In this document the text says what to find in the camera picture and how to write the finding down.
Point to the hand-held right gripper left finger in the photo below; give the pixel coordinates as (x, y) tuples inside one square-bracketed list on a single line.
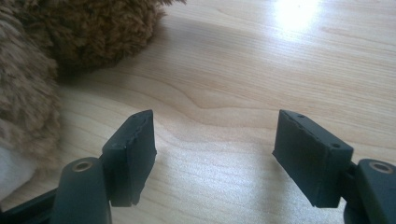
[(130, 161)]

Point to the brown teddy bear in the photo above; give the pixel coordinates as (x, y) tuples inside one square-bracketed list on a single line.
[(37, 56)]

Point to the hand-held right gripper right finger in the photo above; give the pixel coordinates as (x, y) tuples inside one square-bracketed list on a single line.
[(311, 158)]

